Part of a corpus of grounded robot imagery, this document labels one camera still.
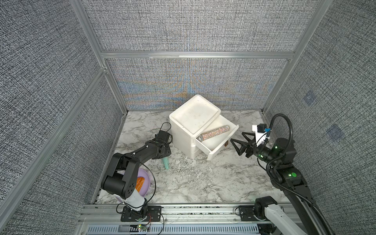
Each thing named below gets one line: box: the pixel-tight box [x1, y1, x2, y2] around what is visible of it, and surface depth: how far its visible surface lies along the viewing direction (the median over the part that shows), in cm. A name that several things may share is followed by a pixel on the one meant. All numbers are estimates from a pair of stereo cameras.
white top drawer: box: [194, 114, 239, 161], surface depth 83 cm
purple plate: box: [138, 167, 151, 198], surface depth 85 cm
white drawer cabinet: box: [168, 94, 237, 161], surface depth 85 cm
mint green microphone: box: [162, 156, 169, 170], surface depth 90 cm
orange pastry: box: [135, 176, 145, 193], surface depth 83 cm
